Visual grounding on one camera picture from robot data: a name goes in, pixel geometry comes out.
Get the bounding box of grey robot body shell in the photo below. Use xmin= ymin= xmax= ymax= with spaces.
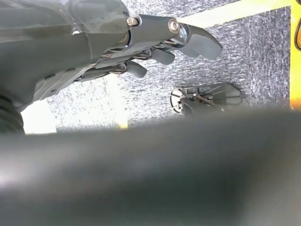
xmin=0 ymin=106 xmax=301 ymax=226

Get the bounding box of yellow floor tape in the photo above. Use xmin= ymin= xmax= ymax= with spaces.
xmin=179 ymin=0 xmax=301 ymax=110

